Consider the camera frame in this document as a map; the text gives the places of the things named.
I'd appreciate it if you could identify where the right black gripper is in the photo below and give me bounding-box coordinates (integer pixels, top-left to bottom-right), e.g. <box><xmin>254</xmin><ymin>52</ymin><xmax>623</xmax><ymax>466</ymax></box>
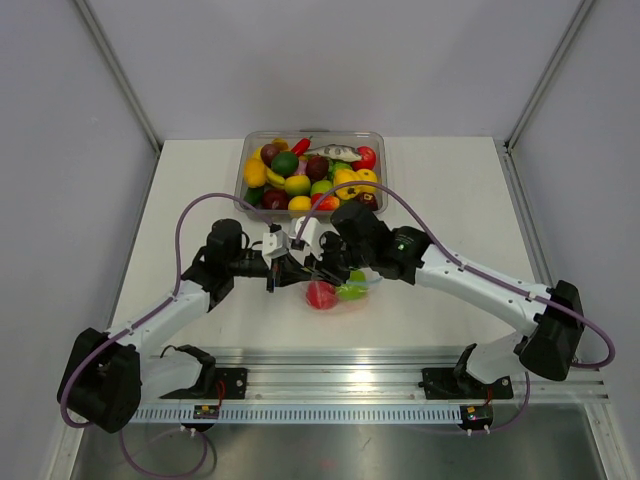
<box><xmin>305</xmin><ymin>231</ymin><xmax>374</xmax><ymax>287</ymax></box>

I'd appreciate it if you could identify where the green apple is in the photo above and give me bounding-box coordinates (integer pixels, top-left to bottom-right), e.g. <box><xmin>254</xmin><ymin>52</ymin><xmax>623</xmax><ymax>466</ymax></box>
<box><xmin>336</xmin><ymin>270</ymin><xmax>369</xmax><ymax>302</ymax></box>

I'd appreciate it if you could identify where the clear zip top bag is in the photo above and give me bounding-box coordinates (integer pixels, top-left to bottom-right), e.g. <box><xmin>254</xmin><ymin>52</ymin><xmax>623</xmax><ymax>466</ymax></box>
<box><xmin>301</xmin><ymin>269</ymin><xmax>383</xmax><ymax>314</ymax></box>

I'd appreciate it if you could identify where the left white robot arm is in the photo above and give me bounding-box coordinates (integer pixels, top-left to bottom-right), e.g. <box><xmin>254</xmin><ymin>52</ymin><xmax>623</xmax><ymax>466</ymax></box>
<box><xmin>57</xmin><ymin>217</ymin><xmax>322</xmax><ymax>433</ymax></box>

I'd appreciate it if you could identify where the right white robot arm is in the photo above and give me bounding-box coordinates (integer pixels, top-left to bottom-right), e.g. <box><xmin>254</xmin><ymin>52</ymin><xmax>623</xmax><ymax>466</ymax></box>
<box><xmin>306</xmin><ymin>202</ymin><xmax>584</xmax><ymax>399</ymax></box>

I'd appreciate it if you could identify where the clear plastic food container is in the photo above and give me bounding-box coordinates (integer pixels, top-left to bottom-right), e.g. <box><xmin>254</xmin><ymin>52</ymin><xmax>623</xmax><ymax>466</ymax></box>
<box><xmin>235</xmin><ymin>130</ymin><xmax>387</xmax><ymax>218</ymax></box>

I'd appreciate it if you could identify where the red strawberry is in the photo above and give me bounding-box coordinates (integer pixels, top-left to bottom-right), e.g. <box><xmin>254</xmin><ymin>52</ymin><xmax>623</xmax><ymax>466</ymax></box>
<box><xmin>311</xmin><ymin>193</ymin><xmax>341</xmax><ymax>211</ymax></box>

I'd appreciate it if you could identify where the dark maroon fruit front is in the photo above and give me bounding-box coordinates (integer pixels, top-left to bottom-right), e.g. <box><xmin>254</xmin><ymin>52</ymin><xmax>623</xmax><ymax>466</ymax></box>
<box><xmin>260</xmin><ymin>189</ymin><xmax>289</xmax><ymax>210</ymax></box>

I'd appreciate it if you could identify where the dark red apple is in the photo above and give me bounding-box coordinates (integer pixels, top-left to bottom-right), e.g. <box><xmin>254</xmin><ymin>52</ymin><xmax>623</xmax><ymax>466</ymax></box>
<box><xmin>354</xmin><ymin>192</ymin><xmax>379</xmax><ymax>212</ymax></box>

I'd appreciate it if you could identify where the green cucumber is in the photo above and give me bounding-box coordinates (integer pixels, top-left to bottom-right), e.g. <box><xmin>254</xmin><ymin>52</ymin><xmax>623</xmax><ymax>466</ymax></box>
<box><xmin>244</xmin><ymin>186</ymin><xmax>265</xmax><ymax>206</ymax></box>

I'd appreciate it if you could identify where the yellow bell pepper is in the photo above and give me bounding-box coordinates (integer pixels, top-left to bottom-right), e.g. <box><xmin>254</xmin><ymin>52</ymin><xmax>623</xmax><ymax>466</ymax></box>
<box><xmin>333</xmin><ymin>168</ymin><xmax>361</xmax><ymax>201</ymax></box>

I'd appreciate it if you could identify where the yellow lemon left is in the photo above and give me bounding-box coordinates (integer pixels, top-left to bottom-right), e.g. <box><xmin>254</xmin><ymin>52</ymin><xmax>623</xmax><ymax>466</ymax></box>
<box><xmin>243</xmin><ymin>157</ymin><xmax>267</xmax><ymax>188</ymax></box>

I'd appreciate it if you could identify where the yellow orange fruit right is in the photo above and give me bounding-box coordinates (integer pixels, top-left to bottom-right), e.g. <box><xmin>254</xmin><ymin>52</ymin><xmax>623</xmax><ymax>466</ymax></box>
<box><xmin>356</xmin><ymin>169</ymin><xmax>379</xmax><ymax>194</ymax></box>

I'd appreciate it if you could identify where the dark purple plum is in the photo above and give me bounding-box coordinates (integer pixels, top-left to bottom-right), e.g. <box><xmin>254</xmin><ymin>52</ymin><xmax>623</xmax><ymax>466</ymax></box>
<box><xmin>306</xmin><ymin>155</ymin><xmax>329</xmax><ymax>182</ymax></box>

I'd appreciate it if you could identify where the dark green avocado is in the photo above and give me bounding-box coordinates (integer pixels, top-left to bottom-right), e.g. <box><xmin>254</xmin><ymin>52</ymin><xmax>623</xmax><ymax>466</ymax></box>
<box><xmin>271</xmin><ymin>151</ymin><xmax>299</xmax><ymax>177</ymax></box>

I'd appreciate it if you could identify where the purple passion fruit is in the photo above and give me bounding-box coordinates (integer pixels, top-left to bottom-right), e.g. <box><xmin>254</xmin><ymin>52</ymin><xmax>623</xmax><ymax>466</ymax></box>
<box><xmin>260</xmin><ymin>143</ymin><xmax>280</xmax><ymax>167</ymax></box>

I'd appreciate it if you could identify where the red tomato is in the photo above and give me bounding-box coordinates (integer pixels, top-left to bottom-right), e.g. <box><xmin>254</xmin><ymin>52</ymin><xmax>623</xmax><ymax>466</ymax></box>
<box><xmin>351</xmin><ymin>146</ymin><xmax>377</xmax><ymax>171</ymax></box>

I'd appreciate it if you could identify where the grey toy fish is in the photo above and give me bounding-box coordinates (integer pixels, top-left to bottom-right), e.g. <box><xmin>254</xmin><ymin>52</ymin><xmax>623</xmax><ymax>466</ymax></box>
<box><xmin>305</xmin><ymin>144</ymin><xmax>362</xmax><ymax>163</ymax></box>

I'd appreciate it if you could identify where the red chili pepper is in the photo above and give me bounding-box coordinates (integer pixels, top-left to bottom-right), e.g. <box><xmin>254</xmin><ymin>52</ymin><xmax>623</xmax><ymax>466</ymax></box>
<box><xmin>290</xmin><ymin>137</ymin><xmax>311</xmax><ymax>157</ymax></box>

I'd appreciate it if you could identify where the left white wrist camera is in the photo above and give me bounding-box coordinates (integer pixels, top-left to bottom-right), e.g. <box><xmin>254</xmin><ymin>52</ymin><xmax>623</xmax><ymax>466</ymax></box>
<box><xmin>261</xmin><ymin>229</ymin><xmax>289</xmax><ymax>263</ymax></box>

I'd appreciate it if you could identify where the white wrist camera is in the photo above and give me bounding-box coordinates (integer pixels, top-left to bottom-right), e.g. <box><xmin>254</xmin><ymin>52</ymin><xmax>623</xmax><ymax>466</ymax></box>
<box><xmin>261</xmin><ymin>229</ymin><xmax>289</xmax><ymax>263</ymax></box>
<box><xmin>289</xmin><ymin>216</ymin><xmax>325</xmax><ymax>258</ymax></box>

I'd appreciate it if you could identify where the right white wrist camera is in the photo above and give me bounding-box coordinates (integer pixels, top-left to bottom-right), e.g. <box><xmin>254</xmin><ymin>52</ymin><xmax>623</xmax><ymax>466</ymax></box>
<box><xmin>289</xmin><ymin>216</ymin><xmax>325</xmax><ymax>258</ymax></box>

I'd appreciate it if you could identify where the aluminium mounting rail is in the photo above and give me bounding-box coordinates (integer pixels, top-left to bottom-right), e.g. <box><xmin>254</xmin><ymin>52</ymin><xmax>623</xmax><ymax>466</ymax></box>
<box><xmin>67</xmin><ymin>347</ymin><xmax>611</xmax><ymax>404</ymax></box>

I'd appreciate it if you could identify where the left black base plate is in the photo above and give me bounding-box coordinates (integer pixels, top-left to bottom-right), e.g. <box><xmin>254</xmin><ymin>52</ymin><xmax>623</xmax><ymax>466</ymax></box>
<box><xmin>161</xmin><ymin>367</ymin><xmax>249</xmax><ymax>400</ymax></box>

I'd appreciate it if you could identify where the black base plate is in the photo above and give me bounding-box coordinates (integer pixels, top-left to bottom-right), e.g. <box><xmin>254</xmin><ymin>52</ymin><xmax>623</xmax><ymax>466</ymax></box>
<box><xmin>418</xmin><ymin>367</ymin><xmax>514</xmax><ymax>400</ymax></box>
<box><xmin>161</xmin><ymin>367</ymin><xmax>249</xmax><ymax>400</ymax></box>

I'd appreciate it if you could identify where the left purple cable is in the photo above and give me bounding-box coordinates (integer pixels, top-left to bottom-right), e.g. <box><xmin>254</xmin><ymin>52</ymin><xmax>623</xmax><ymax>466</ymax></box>
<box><xmin>58</xmin><ymin>192</ymin><xmax>281</xmax><ymax>474</ymax></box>

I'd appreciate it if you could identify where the purple cable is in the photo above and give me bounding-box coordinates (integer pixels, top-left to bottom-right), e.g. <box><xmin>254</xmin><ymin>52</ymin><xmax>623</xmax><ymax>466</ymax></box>
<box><xmin>292</xmin><ymin>180</ymin><xmax>616</xmax><ymax>435</ymax></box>
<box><xmin>58</xmin><ymin>192</ymin><xmax>281</xmax><ymax>474</ymax></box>

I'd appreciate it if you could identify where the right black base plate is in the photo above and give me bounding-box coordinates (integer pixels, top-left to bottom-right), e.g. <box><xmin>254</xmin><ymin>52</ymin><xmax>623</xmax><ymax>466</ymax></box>
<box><xmin>418</xmin><ymin>367</ymin><xmax>514</xmax><ymax>400</ymax></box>

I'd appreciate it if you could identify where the white slotted cable duct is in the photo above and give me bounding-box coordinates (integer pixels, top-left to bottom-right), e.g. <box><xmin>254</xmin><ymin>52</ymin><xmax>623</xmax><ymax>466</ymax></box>
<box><xmin>129</xmin><ymin>402</ymin><xmax>462</xmax><ymax>425</ymax></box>

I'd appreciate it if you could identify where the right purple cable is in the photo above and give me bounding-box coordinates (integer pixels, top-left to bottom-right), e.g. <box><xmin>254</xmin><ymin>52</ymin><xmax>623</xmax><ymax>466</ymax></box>
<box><xmin>292</xmin><ymin>180</ymin><xmax>616</xmax><ymax>435</ymax></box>

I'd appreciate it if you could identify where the aluminium frame post left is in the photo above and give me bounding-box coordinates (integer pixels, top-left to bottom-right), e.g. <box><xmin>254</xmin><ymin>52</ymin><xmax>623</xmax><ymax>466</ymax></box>
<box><xmin>71</xmin><ymin>0</ymin><xmax>163</xmax><ymax>158</ymax></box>

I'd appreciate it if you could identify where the aluminium frame post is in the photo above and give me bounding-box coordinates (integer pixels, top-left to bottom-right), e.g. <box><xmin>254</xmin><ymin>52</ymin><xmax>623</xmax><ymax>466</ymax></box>
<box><xmin>71</xmin><ymin>0</ymin><xmax>163</xmax><ymax>158</ymax></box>
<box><xmin>504</xmin><ymin>0</ymin><xmax>598</xmax><ymax>154</ymax></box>

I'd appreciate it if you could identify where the aluminium frame post right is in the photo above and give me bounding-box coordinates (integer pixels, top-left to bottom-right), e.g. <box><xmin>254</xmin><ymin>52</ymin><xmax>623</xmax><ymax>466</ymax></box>
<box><xmin>504</xmin><ymin>0</ymin><xmax>598</xmax><ymax>154</ymax></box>

